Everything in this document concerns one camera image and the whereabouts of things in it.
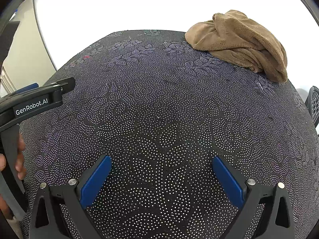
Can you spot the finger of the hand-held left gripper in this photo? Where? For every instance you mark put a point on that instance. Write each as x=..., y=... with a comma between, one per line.
x=64, y=83
x=30, y=87

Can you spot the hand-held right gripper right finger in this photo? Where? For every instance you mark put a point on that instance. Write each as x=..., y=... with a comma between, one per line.
x=228, y=181

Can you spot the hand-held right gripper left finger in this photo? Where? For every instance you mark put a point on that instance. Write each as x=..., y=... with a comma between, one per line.
x=96, y=181

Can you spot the brown fleece sweater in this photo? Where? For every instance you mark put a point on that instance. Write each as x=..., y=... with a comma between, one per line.
x=236, y=39

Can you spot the person's left forearm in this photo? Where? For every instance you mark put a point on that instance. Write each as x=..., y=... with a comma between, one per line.
x=5, y=206

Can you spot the person's left hand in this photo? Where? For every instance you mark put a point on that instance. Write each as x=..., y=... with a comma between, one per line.
x=21, y=159

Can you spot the dark dotted tablecloth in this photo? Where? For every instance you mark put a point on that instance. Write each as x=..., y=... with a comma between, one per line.
x=159, y=104

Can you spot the black mesh chair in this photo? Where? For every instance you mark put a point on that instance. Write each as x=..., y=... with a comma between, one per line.
x=314, y=104

